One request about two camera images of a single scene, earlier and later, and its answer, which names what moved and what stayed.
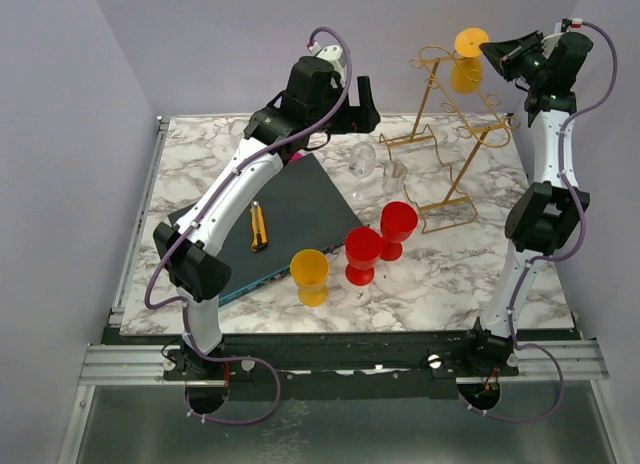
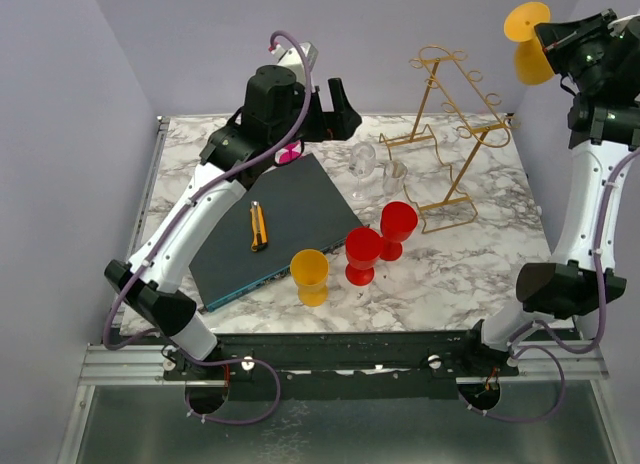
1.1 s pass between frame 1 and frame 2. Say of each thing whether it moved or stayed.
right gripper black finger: moved
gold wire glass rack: stayed
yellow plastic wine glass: stayed
